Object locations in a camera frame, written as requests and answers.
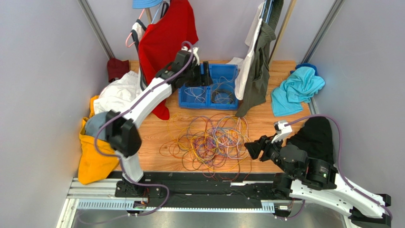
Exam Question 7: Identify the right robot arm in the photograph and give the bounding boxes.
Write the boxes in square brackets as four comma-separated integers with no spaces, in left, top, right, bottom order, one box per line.
[244,135,392,228]

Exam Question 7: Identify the blue divided plastic bin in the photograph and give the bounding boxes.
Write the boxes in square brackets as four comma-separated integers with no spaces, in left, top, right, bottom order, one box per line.
[178,64,238,110]

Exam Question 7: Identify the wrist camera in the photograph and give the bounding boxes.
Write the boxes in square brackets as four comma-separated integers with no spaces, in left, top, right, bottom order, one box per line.
[181,46,201,66]
[271,120,292,143]

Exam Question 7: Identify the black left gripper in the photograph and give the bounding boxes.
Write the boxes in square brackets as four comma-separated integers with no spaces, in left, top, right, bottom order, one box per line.
[183,62,214,88]

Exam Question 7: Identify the turquoise cloth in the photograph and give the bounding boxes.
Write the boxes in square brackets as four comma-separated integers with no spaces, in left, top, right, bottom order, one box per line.
[270,67,326,117]

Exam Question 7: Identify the metal corner rail left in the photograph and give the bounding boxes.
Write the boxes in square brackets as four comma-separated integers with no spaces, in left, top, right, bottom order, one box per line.
[78,0,115,59]

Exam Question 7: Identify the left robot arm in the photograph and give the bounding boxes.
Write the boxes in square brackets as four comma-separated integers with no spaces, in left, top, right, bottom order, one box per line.
[104,47,212,191]

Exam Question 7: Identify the pink hanger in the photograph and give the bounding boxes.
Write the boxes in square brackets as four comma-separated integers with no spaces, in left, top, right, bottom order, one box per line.
[125,9,147,48]

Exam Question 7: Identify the coloured wires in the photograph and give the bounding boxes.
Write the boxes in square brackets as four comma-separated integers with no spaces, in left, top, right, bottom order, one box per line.
[158,113,252,181]

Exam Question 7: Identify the blue hat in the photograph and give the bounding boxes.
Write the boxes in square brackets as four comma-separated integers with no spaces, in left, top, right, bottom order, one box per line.
[132,0,163,9]

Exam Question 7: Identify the dark blue cloth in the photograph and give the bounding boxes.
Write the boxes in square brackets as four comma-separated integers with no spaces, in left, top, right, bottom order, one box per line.
[290,63,319,76]

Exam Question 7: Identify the red t-shirt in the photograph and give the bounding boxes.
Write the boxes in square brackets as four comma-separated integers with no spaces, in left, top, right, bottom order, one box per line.
[138,0,199,121]

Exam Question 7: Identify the coiled black cable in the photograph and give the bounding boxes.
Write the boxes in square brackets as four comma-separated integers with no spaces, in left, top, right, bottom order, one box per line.
[211,88,236,105]

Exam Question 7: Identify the dark red cloth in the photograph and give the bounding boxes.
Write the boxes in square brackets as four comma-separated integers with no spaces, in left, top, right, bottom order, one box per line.
[106,58,130,83]

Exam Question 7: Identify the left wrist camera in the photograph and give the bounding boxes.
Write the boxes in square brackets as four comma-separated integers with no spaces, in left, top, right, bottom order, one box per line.
[181,46,201,66]

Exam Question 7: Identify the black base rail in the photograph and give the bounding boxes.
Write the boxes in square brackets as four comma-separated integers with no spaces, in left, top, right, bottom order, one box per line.
[67,171,353,213]

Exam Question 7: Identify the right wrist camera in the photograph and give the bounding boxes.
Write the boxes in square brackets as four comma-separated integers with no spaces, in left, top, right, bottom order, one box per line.
[271,120,292,143]

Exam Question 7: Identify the metal corner rail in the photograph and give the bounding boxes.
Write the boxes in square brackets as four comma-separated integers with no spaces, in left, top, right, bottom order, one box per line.
[301,0,346,63]
[78,0,115,59]

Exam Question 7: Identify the white cloth with black trim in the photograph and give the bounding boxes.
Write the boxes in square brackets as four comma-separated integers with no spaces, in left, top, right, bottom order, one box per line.
[93,19,151,115]

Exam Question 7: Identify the pale wire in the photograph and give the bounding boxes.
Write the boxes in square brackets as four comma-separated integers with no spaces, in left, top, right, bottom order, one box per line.
[183,85,208,104]

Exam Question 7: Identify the grey-blue cloth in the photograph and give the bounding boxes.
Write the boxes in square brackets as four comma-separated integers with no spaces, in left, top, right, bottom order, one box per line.
[85,112,107,137]

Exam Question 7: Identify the metal corner rail right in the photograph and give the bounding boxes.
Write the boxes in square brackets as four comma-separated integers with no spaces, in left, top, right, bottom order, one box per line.
[301,0,346,63]

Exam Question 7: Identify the wooden pole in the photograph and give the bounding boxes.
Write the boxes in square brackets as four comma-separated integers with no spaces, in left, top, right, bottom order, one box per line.
[269,0,297,65]

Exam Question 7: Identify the olive green hanging garment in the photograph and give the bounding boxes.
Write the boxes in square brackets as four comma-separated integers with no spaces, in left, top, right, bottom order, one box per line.
[235,0,284,118]

